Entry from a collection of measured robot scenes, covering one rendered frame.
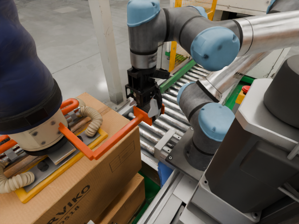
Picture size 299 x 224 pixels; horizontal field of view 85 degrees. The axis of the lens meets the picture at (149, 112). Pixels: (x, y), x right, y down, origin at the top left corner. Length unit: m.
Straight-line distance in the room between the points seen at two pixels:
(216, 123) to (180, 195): 0.34
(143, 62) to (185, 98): 0.26
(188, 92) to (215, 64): 0.32
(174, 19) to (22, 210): 0.69
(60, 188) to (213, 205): 0.50
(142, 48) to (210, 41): 0.17
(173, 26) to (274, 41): 0.21
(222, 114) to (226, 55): 0.26
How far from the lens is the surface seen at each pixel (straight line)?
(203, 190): 0.29
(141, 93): 0.47
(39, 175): 0.70
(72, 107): 0.69
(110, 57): 2.05
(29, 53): 0.52
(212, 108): 0.57
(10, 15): 0.51
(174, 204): 0.72
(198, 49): 0.33
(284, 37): 0.45
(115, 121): 0.77
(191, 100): 0.62
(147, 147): 1.30
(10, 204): 0.73
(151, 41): 0.42
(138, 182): 1.18
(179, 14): 0.44
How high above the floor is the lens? 1.63
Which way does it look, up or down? 45 degrees down
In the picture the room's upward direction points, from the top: straight up
